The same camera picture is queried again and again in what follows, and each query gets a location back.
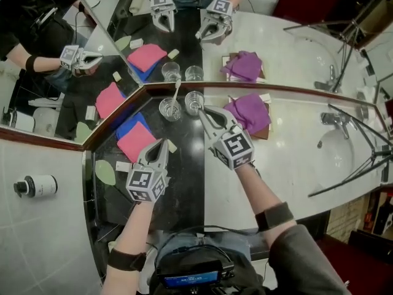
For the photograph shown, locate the black tripod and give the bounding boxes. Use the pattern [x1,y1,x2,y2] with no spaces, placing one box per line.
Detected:
[307,103,393,198]

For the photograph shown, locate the white bottle with black cap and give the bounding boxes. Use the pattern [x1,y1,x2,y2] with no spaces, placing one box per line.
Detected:
[12,175,59,199]

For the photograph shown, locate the black chest-mounted screen device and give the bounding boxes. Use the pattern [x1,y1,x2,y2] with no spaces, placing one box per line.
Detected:
[155,259,235,291]

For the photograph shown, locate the black left wristband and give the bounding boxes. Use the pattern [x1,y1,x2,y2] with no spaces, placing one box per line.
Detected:
[107,248,148,273]

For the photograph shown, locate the brown wooden tray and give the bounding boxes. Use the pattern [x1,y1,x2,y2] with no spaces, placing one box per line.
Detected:
[227,94,274,141]

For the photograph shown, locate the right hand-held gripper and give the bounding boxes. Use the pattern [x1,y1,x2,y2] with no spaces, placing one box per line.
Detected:
[197,104,256,171]

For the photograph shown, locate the blue folded cloth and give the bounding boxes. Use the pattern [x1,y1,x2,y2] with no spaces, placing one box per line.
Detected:
[115,112,153,141]

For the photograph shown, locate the pink folded cloth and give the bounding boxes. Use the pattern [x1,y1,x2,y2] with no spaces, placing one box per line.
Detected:
[116,121,158,163]

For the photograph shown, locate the green leaf-shaped dish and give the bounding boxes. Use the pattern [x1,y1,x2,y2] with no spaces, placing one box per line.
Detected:
[95,159,117,187]

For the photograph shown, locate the chrome faucet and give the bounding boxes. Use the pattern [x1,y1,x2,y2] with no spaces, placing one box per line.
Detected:
[319,111,359,140]

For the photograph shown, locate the person's grey sleeve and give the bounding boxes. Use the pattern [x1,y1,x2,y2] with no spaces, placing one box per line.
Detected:
[236,224,352,295]

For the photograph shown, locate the black right wristband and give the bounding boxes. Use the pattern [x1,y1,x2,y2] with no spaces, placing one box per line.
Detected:
[254,201,295,232]

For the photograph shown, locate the person's left forearm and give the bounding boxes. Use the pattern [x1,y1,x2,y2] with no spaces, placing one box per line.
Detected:
[100,200,155,295]

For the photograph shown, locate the white toothbrush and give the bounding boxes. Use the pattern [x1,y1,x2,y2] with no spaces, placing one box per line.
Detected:
[169,79,182,112]

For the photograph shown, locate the angled wall mirror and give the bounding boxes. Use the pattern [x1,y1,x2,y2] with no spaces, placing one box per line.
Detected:
[0,0,145,144]

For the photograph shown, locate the black cable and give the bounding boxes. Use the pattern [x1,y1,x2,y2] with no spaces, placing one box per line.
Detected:
[152,224,262,266]

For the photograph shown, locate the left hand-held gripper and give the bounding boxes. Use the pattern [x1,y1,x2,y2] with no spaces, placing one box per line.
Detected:
[125,138,171,203]

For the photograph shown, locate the person's right forearm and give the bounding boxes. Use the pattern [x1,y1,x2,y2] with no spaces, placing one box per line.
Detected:
[234,163,298,249]

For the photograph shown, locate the wide wall mirror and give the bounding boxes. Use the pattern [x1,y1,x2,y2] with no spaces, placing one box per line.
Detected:
[69,0,393,104]

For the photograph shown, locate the purple cloth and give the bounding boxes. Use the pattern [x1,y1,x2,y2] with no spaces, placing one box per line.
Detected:
[222,93,273,136]

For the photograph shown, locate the black wristband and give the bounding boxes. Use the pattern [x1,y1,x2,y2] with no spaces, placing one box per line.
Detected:
[107,248,148,273]
[254,201,295,232]

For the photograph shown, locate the white sink basin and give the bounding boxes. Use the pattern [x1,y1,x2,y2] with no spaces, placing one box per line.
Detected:
[308,127,356,194]

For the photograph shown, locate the clear glass cup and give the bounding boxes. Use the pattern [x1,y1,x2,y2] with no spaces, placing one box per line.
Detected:
[184,90,206,117]
[158,97,183,123]

